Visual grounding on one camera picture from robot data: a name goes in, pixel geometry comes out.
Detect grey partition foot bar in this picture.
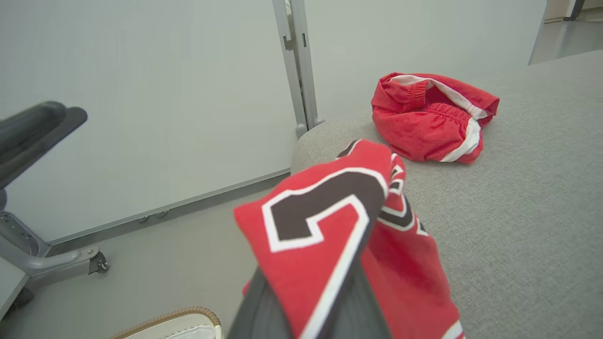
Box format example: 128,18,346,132
13,245,101,279

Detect red jersey with black numbers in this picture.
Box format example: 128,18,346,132
233,139,467,339

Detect white cloth basket liner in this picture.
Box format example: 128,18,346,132
163,324,217,339

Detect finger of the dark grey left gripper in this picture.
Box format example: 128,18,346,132
0,107,89,190
0,101,67,159

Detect white basket with wicker rim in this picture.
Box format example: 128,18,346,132
109,307,222,339

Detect black caster wheel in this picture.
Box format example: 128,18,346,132
89,251,110,275

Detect grey double partition post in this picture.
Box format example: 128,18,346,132
272,0,326,138

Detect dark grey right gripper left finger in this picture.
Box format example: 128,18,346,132
228,266,295,339

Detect grey partition bottom rail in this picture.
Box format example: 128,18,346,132
47,169,291,246

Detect red shorts with white stripe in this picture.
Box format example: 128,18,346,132
371,72,500,165

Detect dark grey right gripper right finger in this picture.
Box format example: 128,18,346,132
325,259,392,339

